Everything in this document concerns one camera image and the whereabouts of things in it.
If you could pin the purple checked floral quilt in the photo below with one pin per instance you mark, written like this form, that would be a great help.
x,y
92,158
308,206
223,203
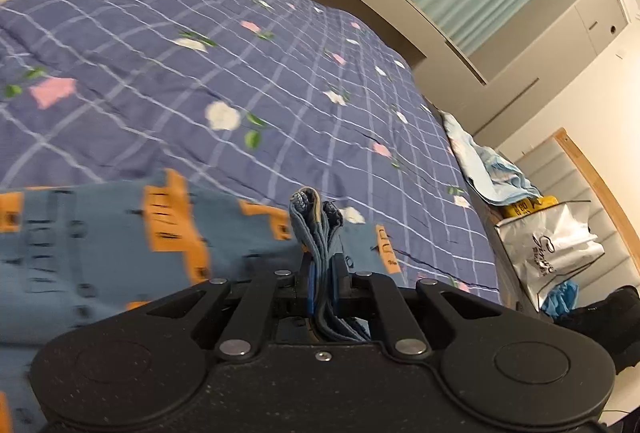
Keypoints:
x,y
200,63

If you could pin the black cloth object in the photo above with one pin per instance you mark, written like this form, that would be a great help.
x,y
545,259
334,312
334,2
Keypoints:
x,y
610,323

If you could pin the white shopping bag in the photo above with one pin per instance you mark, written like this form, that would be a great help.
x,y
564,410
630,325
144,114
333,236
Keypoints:
x,y
545,248

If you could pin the light blue patterned blanket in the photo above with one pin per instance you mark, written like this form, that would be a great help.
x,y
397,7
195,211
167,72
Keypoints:
x,y
495,168

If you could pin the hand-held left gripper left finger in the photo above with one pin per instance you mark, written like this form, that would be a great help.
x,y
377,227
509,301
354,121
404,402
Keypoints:
x,y
311,285

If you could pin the blue plastic bundle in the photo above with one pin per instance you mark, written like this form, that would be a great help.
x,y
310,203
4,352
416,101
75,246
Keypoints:
x,y
561,300

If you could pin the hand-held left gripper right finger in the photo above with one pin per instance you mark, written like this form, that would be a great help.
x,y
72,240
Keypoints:
x,y
340,284

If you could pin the padded headboard with wooden frame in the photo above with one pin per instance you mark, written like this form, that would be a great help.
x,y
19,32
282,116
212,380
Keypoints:
x,y
590,193

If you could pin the blue pants with orange print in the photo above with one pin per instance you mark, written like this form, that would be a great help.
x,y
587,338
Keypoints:
x,y
110,253

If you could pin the yellow packet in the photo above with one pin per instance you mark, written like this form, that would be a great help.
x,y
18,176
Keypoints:
x,y
525,207

